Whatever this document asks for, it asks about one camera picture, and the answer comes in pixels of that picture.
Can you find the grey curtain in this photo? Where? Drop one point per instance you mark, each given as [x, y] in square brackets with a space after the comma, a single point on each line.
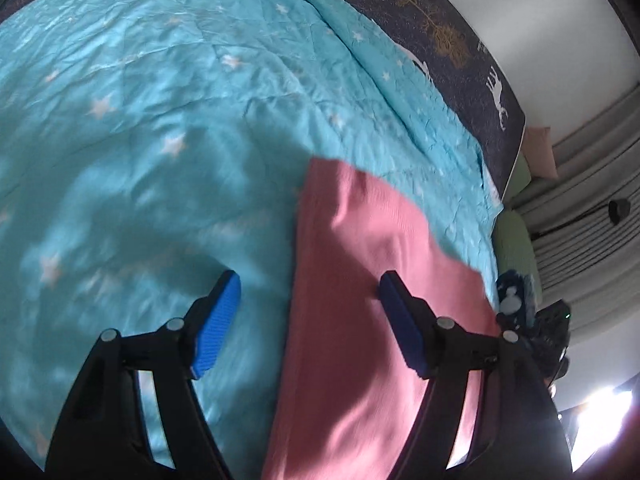
[590, 170]

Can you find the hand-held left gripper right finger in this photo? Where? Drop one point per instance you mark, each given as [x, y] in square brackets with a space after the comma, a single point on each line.
[402, 330]

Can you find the black floor lamp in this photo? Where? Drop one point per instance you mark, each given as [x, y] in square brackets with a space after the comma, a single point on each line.
[620, 210]

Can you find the turquoise star quilt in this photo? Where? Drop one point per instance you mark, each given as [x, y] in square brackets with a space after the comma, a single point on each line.
[150, 135]

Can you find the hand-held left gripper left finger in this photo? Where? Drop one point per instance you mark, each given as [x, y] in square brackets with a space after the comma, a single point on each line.
[217, 325]

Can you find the small green pillow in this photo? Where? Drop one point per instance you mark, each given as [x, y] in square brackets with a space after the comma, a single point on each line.
[519, 180]

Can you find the large green pillow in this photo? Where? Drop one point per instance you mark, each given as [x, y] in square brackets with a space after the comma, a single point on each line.
[515, 250]

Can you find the dark deer-print bed sheet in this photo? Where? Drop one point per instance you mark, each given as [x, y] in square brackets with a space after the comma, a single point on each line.
[450, 40]

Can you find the pink pillow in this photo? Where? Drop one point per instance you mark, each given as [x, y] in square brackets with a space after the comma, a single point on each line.
[542, 152]

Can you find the pink sweater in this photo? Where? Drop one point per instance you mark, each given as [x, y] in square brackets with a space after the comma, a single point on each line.
[360, 280]

